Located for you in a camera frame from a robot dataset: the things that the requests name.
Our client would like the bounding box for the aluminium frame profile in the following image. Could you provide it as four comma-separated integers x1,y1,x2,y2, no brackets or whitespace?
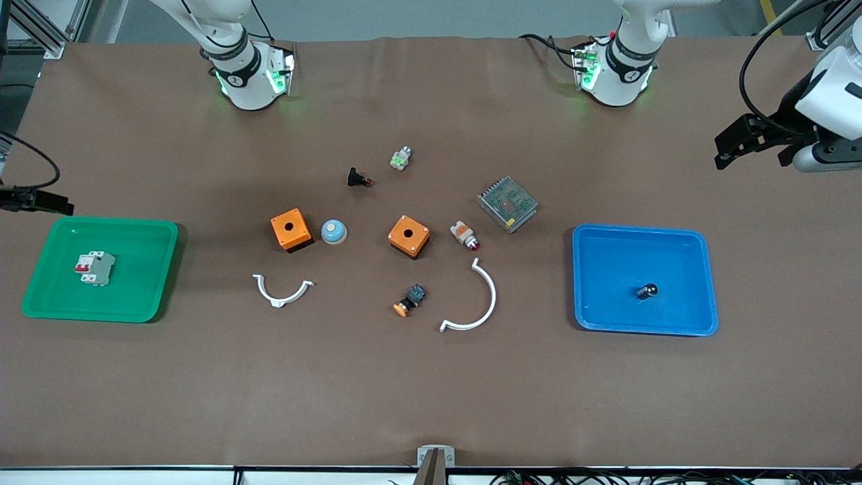
0,0,92,60
805,0,862,51

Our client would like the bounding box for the large white half-ring clamp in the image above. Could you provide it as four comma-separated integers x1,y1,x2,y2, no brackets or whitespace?
439,258,498,334

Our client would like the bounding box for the white red circuit breaker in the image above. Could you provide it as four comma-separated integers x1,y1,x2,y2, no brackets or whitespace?
74,251,117,287

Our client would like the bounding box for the blue plastic tray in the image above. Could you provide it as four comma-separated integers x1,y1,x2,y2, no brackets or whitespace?
572,224,719,337

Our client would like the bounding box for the metal mesh power supply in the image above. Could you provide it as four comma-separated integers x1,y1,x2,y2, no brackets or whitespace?
477,176,539,234

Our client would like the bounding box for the grey metal table bracket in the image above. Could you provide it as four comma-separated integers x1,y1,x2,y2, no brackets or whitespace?
417,445,456,467

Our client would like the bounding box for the orange button box with hole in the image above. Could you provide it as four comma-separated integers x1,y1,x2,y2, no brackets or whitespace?
388,215,431,259
271,208,314,254

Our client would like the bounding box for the orange button with blue block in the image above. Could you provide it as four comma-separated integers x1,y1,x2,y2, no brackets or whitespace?
393,284,427,318

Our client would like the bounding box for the brown tapered post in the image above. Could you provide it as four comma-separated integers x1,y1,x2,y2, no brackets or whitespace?
412,450,451,485

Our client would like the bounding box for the black base power cable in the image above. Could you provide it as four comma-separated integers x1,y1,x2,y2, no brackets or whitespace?
519,32,617,71

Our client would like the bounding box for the small white half-ring clamp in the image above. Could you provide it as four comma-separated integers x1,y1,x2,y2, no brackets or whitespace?
252,273,315,309

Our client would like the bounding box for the green plastic tray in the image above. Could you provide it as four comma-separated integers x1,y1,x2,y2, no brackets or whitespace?
22,216,180,324

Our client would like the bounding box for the orange white red indicator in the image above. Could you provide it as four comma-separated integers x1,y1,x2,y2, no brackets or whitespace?
450,220,482,252

